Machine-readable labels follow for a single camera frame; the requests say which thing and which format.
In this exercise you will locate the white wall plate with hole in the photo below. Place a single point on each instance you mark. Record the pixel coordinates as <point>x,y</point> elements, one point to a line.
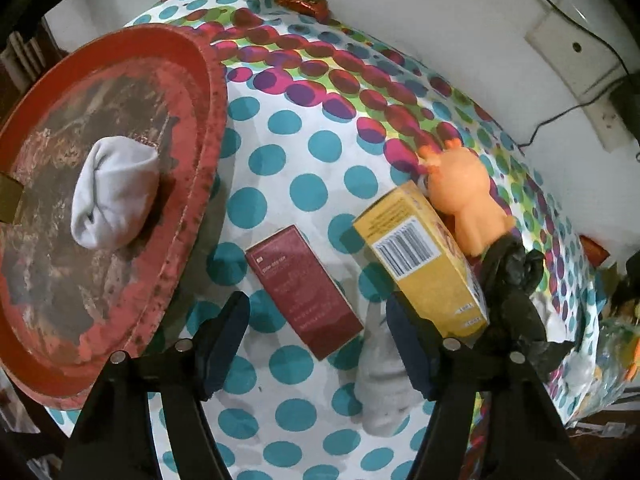
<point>565,55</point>

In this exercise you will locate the black power adapter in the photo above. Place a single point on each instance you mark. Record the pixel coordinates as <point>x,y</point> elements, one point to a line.
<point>627,110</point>

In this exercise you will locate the red gold snack wrapper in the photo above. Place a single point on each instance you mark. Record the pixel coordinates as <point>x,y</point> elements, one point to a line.
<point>300,2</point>

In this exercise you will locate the white sock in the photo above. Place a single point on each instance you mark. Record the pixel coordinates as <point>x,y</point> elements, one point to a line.
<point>380,390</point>
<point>110,195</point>

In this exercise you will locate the clear plastic bag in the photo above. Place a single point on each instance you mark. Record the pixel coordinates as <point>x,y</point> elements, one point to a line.
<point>620,350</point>

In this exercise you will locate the brown gold box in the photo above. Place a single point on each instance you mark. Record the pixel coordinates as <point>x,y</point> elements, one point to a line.
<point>9,197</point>

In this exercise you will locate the yellow printed box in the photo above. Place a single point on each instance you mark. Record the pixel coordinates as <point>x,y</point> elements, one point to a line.
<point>435,285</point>

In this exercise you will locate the round red tray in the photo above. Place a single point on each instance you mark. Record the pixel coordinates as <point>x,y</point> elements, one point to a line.
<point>125,110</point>

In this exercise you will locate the dark wooden furniture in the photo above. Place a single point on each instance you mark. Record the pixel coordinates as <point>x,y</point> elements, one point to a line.
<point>25,50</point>

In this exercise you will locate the orange snack packet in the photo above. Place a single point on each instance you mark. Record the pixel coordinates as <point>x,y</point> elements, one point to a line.
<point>595,251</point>

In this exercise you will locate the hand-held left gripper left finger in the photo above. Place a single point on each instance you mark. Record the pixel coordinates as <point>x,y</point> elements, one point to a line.
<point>225,340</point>

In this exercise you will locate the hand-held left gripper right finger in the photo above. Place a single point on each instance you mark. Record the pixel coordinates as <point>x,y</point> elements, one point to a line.
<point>407,345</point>

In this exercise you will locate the black plastic bag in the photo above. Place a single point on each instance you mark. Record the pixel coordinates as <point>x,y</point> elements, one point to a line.
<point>510,285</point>

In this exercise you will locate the white wall socket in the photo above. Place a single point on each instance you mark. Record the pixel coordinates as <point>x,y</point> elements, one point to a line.
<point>607,125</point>

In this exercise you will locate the polka dot tablecloth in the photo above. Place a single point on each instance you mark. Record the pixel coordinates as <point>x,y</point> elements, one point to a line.
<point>300,170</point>

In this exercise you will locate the maroon box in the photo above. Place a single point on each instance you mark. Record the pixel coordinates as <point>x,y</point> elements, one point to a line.
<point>300,295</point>

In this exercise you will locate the orange rubber toy animal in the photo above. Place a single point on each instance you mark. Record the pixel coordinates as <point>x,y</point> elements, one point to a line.
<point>465,195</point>

